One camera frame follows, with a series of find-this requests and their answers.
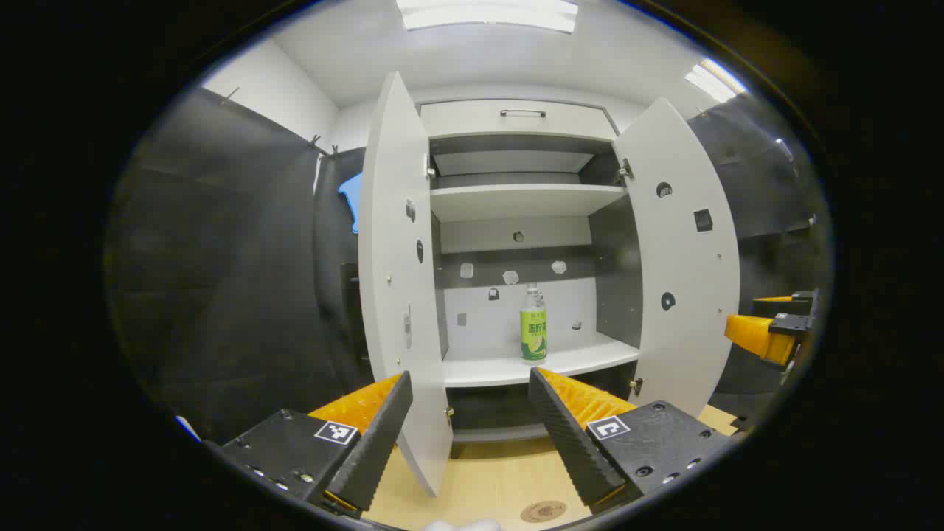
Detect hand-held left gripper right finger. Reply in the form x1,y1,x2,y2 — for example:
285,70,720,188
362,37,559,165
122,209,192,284
528,367,738,517

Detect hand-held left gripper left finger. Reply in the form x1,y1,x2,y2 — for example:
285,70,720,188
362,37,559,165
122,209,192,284
201,371,414,517

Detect round cork coaster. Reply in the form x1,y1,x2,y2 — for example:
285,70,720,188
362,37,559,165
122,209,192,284
520,500,568,524

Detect white cabinet door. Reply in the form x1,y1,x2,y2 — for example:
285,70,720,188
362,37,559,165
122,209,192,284
612,97,740,417
358,72,453,496

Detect green label clear bottle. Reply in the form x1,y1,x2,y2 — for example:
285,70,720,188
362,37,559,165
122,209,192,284
520,282,548,364

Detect ceiling light panel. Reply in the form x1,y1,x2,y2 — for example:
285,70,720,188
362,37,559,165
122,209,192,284
396,0,580,34
684,58,749,103

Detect black backdrop cloth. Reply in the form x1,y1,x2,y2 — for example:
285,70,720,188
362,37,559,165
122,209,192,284
107,87,819,443

